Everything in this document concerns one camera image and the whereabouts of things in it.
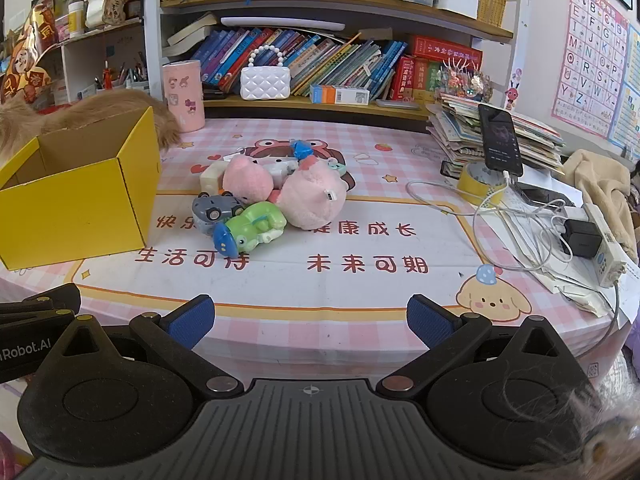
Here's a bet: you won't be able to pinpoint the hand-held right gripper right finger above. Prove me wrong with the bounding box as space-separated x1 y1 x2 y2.
376 295 581 397

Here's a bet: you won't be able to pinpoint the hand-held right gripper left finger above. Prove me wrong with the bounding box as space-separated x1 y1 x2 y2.
50 296 245 398

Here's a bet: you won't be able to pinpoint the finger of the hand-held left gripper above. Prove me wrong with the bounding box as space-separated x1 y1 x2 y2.
0 284 81 313
0 306 76 326

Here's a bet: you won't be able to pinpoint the yellow cardboard box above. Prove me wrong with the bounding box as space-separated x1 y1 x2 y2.
0 106 162 272

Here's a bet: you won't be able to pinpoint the green frog toy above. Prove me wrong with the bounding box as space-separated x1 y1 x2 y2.
212 201 287 267

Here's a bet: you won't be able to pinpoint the grey toy car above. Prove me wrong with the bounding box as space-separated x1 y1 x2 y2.
192 191 246 235

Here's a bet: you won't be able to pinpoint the cream cube toy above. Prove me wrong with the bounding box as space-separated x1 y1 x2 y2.
200 160 233 196

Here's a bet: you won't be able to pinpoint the small pink plush toy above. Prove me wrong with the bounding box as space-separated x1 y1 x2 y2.
222 155 273 203

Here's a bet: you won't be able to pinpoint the large pink plush toy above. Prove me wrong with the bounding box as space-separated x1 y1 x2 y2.
276 155 348 231

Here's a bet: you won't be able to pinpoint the white charger block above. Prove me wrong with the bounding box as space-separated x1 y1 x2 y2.
260 157 301 186

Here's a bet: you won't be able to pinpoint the pink checked printed tablecloth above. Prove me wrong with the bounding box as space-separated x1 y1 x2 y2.
0 117 636 406

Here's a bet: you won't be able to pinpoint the yellow tape roll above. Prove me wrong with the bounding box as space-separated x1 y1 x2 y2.
457 161 508 207

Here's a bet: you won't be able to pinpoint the loose white papers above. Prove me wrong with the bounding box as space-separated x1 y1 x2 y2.
492 195 621 318

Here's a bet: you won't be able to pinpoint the dark lying phone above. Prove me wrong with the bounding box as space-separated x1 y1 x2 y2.
515 182 568 206

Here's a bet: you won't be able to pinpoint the black charger plug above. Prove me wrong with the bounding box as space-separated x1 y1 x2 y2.
557 219 603 260

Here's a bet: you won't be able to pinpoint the stack of picture books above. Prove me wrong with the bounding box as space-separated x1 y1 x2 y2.
426 92 566 181

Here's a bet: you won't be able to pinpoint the white power strip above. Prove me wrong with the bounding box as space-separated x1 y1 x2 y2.
582 202 628 288

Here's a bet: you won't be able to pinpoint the black smartphone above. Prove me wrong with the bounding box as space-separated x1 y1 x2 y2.
478 103 524 178

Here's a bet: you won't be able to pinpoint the fluffy orange cat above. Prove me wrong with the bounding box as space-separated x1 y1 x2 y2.
0 91 183 161

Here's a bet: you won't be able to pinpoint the beige fleece blanket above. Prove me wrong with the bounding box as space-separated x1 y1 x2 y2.
562 149 640 261

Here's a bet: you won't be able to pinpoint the pink cylinder holder with stickers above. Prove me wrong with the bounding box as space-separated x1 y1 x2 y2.
161 60 206 133

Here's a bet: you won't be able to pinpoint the group of pens and brushes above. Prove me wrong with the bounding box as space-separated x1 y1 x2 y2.
92 60 151 93

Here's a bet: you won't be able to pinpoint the white side shelf unit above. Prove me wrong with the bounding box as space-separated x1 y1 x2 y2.
0 15 151 111

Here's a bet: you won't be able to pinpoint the colourful crown ornament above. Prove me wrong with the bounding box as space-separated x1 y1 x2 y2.
435 57 493 103

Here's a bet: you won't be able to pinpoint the cartoon foil balloon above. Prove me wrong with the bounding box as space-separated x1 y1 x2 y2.
0 0 58 111

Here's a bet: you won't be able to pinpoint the red thick books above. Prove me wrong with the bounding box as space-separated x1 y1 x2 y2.
390 55 443 102

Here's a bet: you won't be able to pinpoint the orange blue white carton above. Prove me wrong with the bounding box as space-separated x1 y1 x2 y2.
310 84 371 106

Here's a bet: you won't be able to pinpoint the red box set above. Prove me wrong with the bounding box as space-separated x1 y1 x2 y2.
409 35 484 72

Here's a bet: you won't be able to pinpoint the thick lying book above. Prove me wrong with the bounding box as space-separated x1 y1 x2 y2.
162 37 203 58
167 12 219 47

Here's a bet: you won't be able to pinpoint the white jar yellow label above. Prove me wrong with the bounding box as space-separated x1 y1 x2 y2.
67 1 87 39

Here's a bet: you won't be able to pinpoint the row of colourful books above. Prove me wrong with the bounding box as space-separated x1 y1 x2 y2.
190 27 408 101

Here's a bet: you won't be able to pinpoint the white long bar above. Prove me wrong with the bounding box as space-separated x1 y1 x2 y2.
220 16 347 32

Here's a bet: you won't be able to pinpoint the wooden bookshelf white posts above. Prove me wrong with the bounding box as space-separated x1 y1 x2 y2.
142 0 523 133

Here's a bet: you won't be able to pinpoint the white charging cable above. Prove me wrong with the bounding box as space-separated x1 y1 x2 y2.
406 172 568 271

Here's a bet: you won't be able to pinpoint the red cartoon wall sticker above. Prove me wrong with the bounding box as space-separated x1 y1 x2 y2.
505 70 523 111

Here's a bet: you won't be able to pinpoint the white quilted handbag pearl handle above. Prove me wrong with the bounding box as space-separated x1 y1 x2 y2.
240 45 292 101

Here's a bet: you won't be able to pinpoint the blue yellow wall poster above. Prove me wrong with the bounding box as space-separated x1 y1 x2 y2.
612 25 640 163

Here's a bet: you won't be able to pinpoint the alphabet wall poster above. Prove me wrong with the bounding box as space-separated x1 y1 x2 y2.
551 0 631 141

